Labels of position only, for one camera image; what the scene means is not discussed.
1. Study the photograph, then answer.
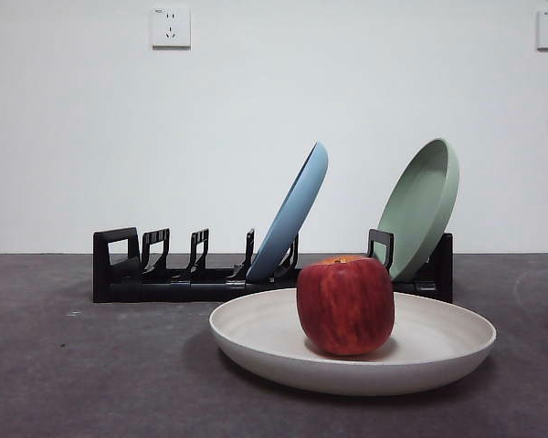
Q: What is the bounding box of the red apple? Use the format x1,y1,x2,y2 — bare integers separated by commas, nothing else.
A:
296,254,396,358

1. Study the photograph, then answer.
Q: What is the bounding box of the cream pale yellow plate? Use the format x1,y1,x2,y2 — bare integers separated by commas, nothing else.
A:
208,287,498,397

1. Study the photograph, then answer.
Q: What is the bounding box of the blue plate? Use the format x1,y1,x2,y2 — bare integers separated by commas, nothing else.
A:
246,141,330,282

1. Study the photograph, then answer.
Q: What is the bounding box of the black plate rack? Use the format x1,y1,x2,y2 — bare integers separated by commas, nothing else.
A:
92,226,454,303

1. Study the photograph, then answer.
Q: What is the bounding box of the green plate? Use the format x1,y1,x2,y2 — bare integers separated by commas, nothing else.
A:
375,138,461,282

